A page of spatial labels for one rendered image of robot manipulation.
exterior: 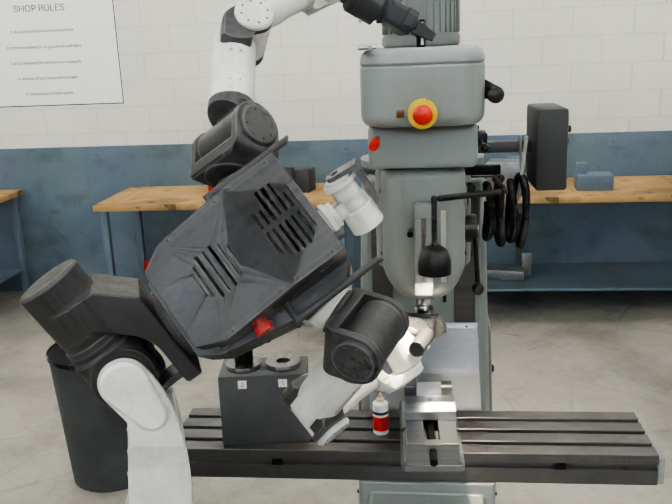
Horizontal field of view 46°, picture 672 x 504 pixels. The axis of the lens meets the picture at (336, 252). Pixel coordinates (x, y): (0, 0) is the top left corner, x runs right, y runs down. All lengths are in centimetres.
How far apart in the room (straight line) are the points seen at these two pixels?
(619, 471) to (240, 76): 127
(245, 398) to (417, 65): 91
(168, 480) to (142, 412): 16
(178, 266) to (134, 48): 519
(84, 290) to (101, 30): 522
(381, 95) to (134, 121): 493
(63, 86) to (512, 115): 348
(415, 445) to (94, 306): 86
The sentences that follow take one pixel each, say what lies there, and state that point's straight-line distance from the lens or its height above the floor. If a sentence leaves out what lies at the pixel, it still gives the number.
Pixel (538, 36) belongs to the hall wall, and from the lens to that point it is 611.
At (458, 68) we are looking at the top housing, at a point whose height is 185.
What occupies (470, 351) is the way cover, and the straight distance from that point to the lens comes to 236.
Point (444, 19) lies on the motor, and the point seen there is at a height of 195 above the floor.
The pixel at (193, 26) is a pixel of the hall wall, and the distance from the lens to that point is 629.
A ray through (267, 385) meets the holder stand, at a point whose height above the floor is 109.
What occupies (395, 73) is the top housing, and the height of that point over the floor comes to 184.
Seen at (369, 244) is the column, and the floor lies 134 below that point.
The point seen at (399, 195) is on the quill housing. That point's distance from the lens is 180.
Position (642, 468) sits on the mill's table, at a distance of 208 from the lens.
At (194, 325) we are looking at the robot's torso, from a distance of 129.
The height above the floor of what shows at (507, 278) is 25.
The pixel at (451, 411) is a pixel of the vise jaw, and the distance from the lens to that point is 197.
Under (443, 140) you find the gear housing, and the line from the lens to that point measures 174.
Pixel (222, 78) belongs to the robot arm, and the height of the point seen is 185.
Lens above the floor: 190
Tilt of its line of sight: 15 degrees down
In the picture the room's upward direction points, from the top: 2 degrees counter-clockwise
